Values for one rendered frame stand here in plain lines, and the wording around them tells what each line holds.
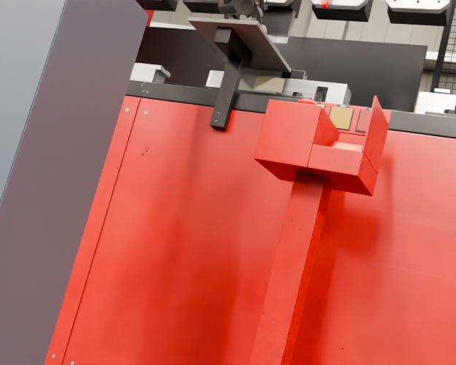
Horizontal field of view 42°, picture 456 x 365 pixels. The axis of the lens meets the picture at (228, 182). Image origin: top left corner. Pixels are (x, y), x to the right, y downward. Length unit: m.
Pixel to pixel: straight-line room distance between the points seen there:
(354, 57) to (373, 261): 1.03
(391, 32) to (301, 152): 4.18
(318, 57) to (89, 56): 1.47
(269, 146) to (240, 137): 0.32
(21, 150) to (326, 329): 0.79
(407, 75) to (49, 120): 1.53
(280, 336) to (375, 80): 1.21
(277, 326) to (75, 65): 0.59
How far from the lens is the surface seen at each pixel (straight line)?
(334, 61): 2.17
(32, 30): 0.77
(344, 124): 1.26
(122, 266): 1.50
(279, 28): 1.68
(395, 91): 2.08
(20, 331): 0.80
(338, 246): 1.30
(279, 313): 1.11
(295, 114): 1.12
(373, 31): 5.26
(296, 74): 1.60
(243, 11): 1.54
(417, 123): 1.34
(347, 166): 1.07
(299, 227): 1.11
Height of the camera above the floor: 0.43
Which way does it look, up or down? 9 degrees up
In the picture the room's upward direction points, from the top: 15 degrees clockwise
